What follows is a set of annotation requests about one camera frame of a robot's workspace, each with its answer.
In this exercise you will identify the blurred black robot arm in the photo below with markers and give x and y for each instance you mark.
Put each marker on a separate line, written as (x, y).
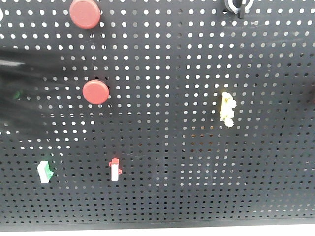
(22, 72)

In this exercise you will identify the lower red push button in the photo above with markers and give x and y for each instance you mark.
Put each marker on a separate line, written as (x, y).
(95, 91)

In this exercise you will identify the red push button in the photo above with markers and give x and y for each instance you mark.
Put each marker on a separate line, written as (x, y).
(95, 91)
(84, 13)

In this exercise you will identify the upper red push button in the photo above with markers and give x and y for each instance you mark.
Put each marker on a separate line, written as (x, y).
(84, 13)

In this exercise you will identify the green push button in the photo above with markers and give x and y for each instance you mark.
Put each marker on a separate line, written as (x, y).
(17, 95)

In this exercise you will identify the black perforated pegboard panel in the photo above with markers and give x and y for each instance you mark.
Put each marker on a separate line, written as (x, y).
(166, 64)

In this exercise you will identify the black white rotary knob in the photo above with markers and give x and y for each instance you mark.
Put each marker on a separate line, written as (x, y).
(238, 7)

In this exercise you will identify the right white red rocker switch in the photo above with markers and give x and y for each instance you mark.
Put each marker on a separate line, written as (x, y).
(115, 170)

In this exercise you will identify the yellow toggle switch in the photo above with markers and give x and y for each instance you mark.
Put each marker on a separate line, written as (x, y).
(227, 105)

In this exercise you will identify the middle white green rocker switch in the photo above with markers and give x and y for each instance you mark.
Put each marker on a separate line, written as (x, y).
(44, 172)

